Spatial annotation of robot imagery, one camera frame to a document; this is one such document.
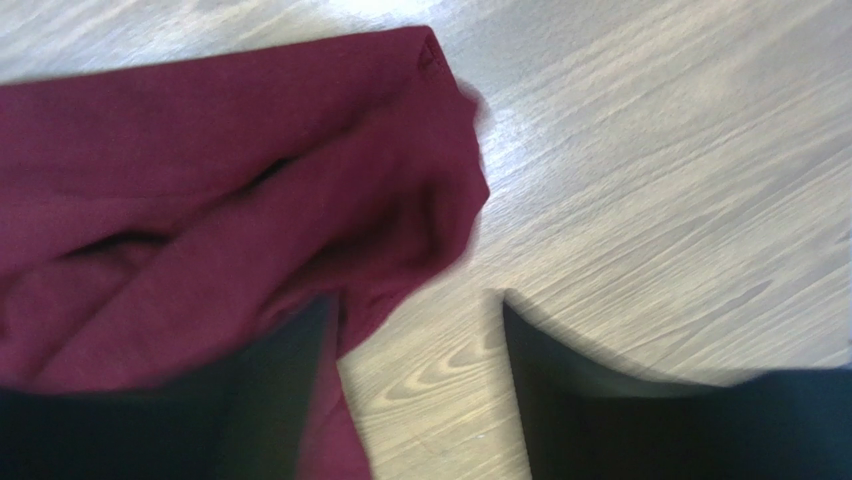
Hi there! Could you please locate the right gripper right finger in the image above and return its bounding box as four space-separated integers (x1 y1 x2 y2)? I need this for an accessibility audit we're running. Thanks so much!
502 301 851 479

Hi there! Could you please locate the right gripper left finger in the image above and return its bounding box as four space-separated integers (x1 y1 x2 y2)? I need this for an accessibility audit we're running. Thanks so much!
1 297 335 479

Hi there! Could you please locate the maroon t shirt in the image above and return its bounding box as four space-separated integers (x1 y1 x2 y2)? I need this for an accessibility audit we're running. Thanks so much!
1 26 489 479

